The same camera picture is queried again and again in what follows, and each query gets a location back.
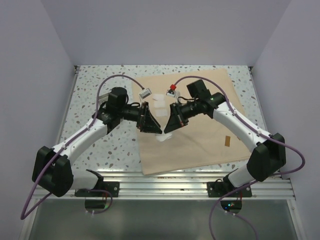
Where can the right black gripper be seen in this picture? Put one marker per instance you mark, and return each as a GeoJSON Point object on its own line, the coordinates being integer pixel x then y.
{"type": "Point", "coordinates": [177, 119]}

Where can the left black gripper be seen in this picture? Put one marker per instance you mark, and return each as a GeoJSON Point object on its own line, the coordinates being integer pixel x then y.
{"type": "Point", "coordinates": [148, 125]}

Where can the white gauze pad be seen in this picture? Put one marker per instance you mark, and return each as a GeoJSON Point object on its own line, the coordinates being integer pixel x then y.
{"type": "Point", "coordinates": [161, 113]}
{"type": "Point", "coordinates": [158, 97]}
{"type": "Point", "coordinates": [159, 104]}
{"type": "Point", "coordinates": [163, 137]}

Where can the brown tape piece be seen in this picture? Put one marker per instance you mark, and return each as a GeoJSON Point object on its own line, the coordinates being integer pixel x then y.
{"type": "Point", "coordinates": [227, 142]}

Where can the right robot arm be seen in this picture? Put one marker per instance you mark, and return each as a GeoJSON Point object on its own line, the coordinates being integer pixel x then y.
{"type": "Point", "coordinates": [268, 153]}

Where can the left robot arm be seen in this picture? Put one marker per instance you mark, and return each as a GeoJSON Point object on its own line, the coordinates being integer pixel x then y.
{"type": "Point", "coordinates": [53, 169]}

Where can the beige surgical drape cloth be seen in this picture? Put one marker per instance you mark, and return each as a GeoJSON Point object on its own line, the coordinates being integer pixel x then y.
{"type": "Point", "coordinates": [202, 141]}

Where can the metal instrument tray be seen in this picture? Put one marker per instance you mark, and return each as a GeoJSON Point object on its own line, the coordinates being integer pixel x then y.
{"type": "Point", "coordinates": [103, 98]}

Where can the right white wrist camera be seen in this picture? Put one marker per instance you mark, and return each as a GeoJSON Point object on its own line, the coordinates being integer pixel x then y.
{"type": "Point", "coordinates": [172, 92]}

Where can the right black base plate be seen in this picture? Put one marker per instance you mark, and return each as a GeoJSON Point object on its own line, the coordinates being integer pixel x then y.
{"type": "Point", "coordinates": [217, 190]}

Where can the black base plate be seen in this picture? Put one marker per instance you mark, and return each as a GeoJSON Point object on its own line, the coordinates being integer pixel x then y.
{"type": "Point", "coordinates": [107, 188]}
{"type": "Point", "coordinates": [217, 190]}

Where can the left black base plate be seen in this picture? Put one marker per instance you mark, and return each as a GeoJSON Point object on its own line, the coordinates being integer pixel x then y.
{"type": "Point", "coordinates": [107, 188]}

